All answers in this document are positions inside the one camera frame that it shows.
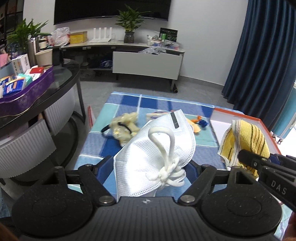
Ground orange cloth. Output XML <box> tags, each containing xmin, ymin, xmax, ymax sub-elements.
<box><xmin>187</xmin><ymin>118</ymin><xmax>201</xmax><ymax>133</ymax></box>

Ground white face mask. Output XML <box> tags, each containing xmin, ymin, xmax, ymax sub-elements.
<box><xmin>113</xmin><ymin>109</ymin><xmax>196</xmax><ymax>199</ymax></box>

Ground yellow striped towel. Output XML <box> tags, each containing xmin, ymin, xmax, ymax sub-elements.
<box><xmin>218</xmin><ymin>120</ymin><xmax>270</xmax><ymax>178</ymax></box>

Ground translucent rubber gloves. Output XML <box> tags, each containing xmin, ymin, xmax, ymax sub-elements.
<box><xmin>109</xmin><ymin>112</ymin><xmax>140</xmax><ymax>147</ymax></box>

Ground black hair tie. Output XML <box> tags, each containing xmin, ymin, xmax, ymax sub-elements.
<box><xmin>101</xmin><ymin>121</ymin><xmax>133</xmax><ymax>135</ymax></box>

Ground blue white tissue pack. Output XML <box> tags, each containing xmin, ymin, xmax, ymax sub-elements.
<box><xmin>145</xmin><ymin>111</ymin><xmax>171</xmax><ymax>121</ymax></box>

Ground orange white cardboard box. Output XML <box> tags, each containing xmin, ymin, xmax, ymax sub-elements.
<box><xmin>210</xmin><ymin>108</ymin><xmax>280</xmax><ymax>179</ymax></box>

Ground black glass side table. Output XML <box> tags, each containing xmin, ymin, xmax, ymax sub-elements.
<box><xmin>1</xmin><ymin>59</ymin><xmax>86</xmax><ymax>186</ymax></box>

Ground blue checkered tablecloth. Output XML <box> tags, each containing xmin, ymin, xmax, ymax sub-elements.
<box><xmin>74</xmin><ymin>90</ymin><xmax>293</xmax><ymax>241</ymax></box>

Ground dark blue curtain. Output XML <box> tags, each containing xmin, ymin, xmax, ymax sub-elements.
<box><xmin>222</xmin><ymin>1</ymin><xmax>295</xmax><ymax>130</ymax></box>

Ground purple tray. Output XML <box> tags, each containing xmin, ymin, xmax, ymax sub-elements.
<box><xmin>1</xmin><ymin>66</ymin><xmax>54</xmax><ymax>118</ymax></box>

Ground red white box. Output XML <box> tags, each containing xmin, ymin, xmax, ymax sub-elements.
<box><xmin>29</xmin><ymin>66</ymin><xmax>44</xmax><ymax>75</ymax></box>

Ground blue white tissue packet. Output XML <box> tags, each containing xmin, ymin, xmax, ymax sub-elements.
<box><xmin>3</xmin><ymin>78</ymin><xmax>26</xmax><ymax>97</ymax></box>

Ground white TV cabinet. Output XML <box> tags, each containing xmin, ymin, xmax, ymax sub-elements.
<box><xmin>60</xmin><ymin>41</ymin><xmax>185</xmax><ymax>93</ymax></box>

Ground beige cup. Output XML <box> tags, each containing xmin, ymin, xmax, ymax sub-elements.
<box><xmin>35</xmin><ymin>49</ymin><xmax>53</xmax><ymax>66</ymax></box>

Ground white medicine box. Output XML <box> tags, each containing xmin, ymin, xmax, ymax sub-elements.
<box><xmin>11</xmin><ymin>54</ymin><xmax>31</xmax><ymax>75</ymax></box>

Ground clear plastic bag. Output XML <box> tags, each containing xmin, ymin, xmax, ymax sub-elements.
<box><xmin>138</xmin><ymin>46</ymin><xmax>166</xmax><ymax>55</ymax></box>

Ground white router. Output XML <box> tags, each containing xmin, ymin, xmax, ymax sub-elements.
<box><xmin>89</xmin><ymin>27</ymin><xmax>112</xmax><ymax>43</ymax></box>

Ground yellow box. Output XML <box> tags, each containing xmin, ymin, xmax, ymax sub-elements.
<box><xmin>70</xmin><ymin>31</ymin><xmax>88</xmax><ymax>44</ymax></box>

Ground white jar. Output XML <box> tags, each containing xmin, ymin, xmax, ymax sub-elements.
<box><xmin>39</xmin><ymin>38</ymin><xmax>47</xmax><ymax>50</ymax></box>

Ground white plastic bag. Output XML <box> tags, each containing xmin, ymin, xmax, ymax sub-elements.
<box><xmin>49</xmin><ymin>27</ymin><xmax>70</xmax><ymax>46</ymax></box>

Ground clutter of small items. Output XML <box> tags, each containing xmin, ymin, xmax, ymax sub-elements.
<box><xmin>147</xmin><ymin>35</ymin><xmax>180</xmax><ymax>50</ymax></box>

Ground steel thermos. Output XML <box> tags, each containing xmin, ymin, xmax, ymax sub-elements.
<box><xmin>27</xmin><ymin>37</ymin><xmax>40</xmax><ymax>67</ymax></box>

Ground black green box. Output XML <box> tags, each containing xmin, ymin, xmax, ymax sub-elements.
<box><xmin>159</xmin><ymin>28</ymin><xmax>178</xmax><ymax>42</ymax></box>

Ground green plant on side table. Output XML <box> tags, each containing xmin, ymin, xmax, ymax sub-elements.
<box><xmin>6</xmin><ymin>19</ymin><xmax>51</xmax><ymax>53</ymax></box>

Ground potted bamboo plant on cabinet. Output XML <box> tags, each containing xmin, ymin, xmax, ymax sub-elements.
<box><xmin>116</xmin><ymin>4</ymin><xmax>149</xmax><ymax>44</ymax></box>

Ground blue orange knotted rope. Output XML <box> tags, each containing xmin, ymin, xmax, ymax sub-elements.
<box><xmin>194</xmin><ymin>115</ymin><xmax>209</xmax><ymax>129</ymax></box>

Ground black wall television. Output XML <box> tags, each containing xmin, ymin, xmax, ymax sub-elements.
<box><xmin>54</xmin><ymin>0</ymin><xmax>171</xmax><ymax>25</ymax></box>

